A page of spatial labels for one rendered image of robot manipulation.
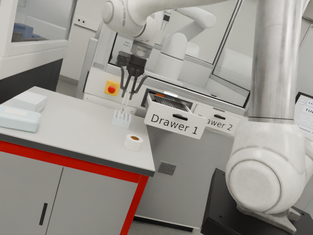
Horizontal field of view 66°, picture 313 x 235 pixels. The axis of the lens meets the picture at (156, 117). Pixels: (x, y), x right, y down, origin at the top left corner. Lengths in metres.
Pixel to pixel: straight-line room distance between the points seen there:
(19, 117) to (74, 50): 3.90
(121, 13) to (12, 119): 0.51
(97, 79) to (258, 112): 0.97
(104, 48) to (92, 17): 3.34
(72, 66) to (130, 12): 3.93
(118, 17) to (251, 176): 0.67
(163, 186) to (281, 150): 1.18
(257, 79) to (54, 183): 0.74
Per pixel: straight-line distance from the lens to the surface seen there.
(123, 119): 1.17
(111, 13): 0.92
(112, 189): 0.94
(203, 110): 1.46
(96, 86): 1.40
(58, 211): 1.02
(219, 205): 0.76
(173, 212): 1.80
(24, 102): 1.05
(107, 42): 1.36
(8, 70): 1.33
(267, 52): 0.62
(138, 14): 0.93
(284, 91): 0.61
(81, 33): 4.72
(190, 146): 1.55
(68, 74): 4.84
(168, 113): 1.12
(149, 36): 1.05
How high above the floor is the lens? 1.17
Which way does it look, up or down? 16 degrees down
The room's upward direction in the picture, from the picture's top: 20 degrees clockwise
